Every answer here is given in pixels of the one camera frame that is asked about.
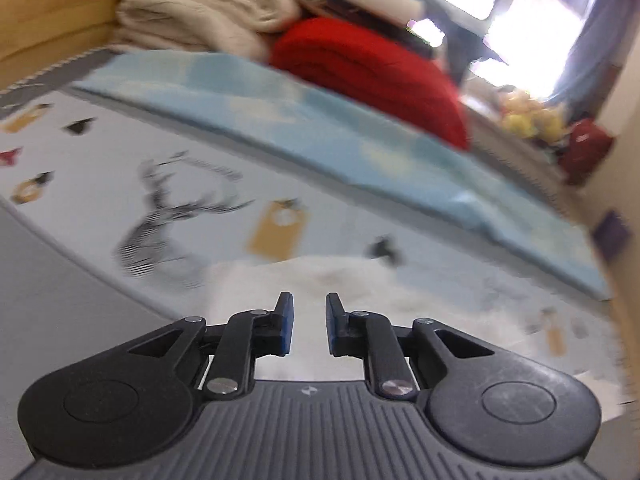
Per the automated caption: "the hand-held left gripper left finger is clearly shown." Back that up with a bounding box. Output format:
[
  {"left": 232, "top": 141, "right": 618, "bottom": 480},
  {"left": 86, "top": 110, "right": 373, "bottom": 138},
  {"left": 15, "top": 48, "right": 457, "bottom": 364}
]
[{"left": 125, "top": 291, "right": 296, "bottom": 401}]

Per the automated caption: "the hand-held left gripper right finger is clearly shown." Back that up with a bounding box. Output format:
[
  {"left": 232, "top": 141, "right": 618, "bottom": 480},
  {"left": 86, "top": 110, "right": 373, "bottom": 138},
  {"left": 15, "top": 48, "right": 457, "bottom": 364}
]
[{"left": 325, "top": 292, "right": 498, "bottom": 401}]

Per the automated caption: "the white small garment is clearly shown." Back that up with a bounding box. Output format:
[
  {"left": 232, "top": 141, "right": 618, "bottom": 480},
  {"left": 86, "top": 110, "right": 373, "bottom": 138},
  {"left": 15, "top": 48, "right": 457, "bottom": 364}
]
[{"left": 202, "top": 254, "right": 506, "bottom": 383}]

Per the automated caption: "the light blue folded sheet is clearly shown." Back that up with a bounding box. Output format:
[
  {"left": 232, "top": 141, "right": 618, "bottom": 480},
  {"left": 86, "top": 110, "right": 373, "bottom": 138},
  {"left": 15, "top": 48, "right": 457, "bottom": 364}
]
[{"left": 70, "top": 50, "right": 613, "bottom": 301}]

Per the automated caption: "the deer print bed sheet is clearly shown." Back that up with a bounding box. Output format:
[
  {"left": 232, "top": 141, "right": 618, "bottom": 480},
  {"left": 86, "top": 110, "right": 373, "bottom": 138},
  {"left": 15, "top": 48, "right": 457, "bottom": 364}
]
[{"left": 0, "top": 90, "right": 626, "bottom": 426}]

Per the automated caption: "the red folded blanket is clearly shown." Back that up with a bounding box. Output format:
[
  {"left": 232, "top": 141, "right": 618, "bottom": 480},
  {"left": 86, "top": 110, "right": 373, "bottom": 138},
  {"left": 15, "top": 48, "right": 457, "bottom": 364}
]
[{"left": 270, "top": 16, "right": 471, "bottom": 151}]

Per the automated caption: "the yellow plush toy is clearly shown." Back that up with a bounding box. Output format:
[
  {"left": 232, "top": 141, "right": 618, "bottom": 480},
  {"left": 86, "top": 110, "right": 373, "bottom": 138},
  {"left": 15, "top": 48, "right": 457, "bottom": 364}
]
[{"left": 500, "top": 87, "right": 538, "bottom": 138}]

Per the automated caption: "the purple bag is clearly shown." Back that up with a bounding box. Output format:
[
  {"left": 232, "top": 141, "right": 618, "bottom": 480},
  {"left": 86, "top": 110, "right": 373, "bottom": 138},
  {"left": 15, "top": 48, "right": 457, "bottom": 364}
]
[{"left": 592, "top": 210, "right": 632, "bottom": 263}]

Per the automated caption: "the plush doll with yellow hair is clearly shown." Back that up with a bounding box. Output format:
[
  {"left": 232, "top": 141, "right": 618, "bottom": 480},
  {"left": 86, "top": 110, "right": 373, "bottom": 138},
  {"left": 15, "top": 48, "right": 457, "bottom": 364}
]
[{"left": 535, "top": 102, "right": 568, "bottom": 143}]

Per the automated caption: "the dark red cushion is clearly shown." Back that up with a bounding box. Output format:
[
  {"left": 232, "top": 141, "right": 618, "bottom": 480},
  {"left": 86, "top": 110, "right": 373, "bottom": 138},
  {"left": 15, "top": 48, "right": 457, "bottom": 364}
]
[{"left": 557, "top": 119, "right": 615, "bottom": 186}]

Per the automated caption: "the cream folded blanket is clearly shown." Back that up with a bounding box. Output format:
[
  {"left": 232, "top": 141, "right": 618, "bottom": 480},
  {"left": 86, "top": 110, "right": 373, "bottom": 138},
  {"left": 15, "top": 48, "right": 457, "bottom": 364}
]
[{"left": 112, "top": 0, "right": 301, "bottom": 61}]

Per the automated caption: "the window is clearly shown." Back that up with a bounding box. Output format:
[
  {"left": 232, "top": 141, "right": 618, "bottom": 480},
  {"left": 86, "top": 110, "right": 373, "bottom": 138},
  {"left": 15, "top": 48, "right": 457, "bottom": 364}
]
[{"left": 420, "top": 0, "right": 608, "bottom": 106}]

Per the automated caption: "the purple blue curtain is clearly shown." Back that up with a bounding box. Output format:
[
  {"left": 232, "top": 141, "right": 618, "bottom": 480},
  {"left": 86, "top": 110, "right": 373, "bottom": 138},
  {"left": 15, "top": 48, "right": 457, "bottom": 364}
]
[{"left": 550, "top": 0, "right": 626, "bottom": 106}]

